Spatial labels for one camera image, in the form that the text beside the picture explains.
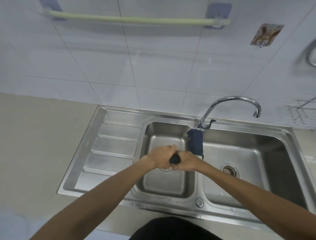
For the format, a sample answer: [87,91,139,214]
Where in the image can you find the person's left hand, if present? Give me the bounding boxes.
[146,145,178,170]

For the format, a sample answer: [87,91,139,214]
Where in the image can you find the person's right hand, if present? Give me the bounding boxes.
[170,151,203,172]

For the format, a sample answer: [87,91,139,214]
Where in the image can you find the small dark cloth wad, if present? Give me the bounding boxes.
[169,153,182,165]

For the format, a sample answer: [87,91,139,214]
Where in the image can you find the person's right forearm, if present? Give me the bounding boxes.
[195,161,316,240]

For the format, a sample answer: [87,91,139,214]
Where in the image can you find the person's left forearm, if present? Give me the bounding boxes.
[29,156,158,240]

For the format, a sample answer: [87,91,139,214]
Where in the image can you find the dark blue dishcloth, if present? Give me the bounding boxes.
[187,129,205,161]

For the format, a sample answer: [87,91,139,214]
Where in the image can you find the stainless steel double sink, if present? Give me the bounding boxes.
[57,104,316,224]

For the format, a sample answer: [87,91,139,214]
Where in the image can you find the metal sink drain strainer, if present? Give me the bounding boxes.
[220,163,239,178]

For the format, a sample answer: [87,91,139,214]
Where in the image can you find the person's black clothing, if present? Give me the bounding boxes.
[129,217,224,240]

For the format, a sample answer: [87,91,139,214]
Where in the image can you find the chrome gooseneck faucet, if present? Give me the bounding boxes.
[194,96,262,130]

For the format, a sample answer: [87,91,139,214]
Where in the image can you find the pale green towel bar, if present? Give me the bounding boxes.
[38,0,232,30]

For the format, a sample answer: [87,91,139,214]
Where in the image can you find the round metal strainer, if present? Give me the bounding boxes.
[295,38,316,75]

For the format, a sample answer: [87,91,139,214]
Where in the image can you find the metal wire rack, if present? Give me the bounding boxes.
[288,97,316,127]

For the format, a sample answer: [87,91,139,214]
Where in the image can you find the cartoon wall hook sticker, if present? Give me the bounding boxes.
[250,23,284,48]

